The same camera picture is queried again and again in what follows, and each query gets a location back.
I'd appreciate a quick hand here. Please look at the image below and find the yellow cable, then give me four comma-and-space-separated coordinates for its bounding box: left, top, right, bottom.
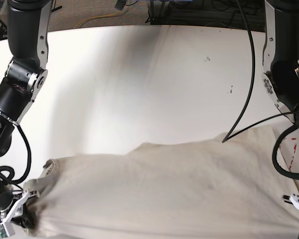
76, 8, 125, 29

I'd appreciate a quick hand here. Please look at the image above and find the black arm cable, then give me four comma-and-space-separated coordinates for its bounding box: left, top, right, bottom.
221, 0, 299, 180
0, 123, 32, 186

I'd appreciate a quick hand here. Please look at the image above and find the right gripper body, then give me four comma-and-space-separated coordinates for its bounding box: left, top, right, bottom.
0, 190, 40, 223

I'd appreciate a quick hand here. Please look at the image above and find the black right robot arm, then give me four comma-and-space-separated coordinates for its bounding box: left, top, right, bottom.
0, 0, 53, 238

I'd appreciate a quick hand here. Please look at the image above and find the red tape rectangle marking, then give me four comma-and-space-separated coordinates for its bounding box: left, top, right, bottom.
285, 136, 298, 172

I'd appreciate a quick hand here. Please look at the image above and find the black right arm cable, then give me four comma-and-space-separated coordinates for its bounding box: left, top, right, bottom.
0, 123, 32, 186

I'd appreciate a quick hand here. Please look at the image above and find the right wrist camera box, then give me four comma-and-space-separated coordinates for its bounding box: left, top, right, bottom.
0, 223, 15, 239

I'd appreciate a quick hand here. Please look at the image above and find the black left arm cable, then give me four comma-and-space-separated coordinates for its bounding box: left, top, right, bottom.
221, 0, 299, 180

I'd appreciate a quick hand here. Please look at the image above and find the beige T-shirt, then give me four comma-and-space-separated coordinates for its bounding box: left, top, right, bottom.
27, 126, 299, 239

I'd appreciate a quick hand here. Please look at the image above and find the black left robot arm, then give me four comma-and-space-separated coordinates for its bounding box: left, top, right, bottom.
263, 0, 299, 181

